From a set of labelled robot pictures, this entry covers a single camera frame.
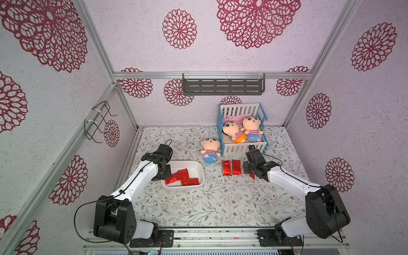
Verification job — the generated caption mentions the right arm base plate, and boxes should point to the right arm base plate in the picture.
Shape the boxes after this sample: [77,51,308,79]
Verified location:
[257,229,303,248]

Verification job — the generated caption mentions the aluminium front rail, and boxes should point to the aluminium front rail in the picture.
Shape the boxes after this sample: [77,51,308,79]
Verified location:
[82,227,351,251]

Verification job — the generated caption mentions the pink pillow in crib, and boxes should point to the pink pillow in crib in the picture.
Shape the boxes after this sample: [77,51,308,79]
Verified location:
[223,114,251,125]

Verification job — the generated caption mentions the grey wall shelf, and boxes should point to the grey wall shelf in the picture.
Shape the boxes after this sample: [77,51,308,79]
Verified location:
[182,73,265,96]

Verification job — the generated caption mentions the plush doll orange pants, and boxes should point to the plush doll orange pants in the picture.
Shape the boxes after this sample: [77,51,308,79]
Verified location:
[222,121,247,143]

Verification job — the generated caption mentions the blue white toy crib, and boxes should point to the blue white toy crib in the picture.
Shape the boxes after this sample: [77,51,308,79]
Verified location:
[217,103,269,156]

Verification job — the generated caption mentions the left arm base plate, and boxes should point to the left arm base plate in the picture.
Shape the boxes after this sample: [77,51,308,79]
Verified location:
[129,230,174,248]

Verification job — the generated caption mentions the white plastic storage box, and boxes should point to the white plastic storage box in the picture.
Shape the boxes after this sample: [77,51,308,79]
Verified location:
[161,160,205,191]

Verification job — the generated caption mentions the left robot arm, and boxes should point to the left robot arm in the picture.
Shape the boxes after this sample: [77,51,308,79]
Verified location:
[93,144,173,245]

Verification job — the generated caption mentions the plush doll blue pants outside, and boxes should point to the plush doll blue pants outside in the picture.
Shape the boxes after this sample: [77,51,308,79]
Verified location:
[200,138,221,164]

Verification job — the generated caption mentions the plush doll blue pants crib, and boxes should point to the plush doll blue pants crib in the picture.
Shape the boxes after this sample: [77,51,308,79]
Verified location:
[242,116,264,142]

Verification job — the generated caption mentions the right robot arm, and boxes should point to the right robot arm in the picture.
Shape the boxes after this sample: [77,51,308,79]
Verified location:
[243,146,351,244]

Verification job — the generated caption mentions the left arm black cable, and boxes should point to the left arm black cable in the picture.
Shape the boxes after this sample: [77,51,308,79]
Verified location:
[73,139,173,255]

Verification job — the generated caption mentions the black wire wall rack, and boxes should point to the black wire wall rack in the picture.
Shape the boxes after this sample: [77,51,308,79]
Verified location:
[84,101,117,144]

